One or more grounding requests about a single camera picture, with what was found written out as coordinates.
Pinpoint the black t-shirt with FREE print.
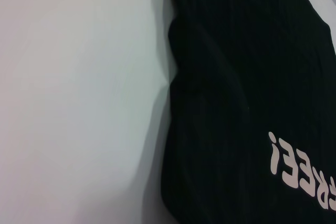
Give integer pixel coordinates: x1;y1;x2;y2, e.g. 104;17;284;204
159;0;336;224

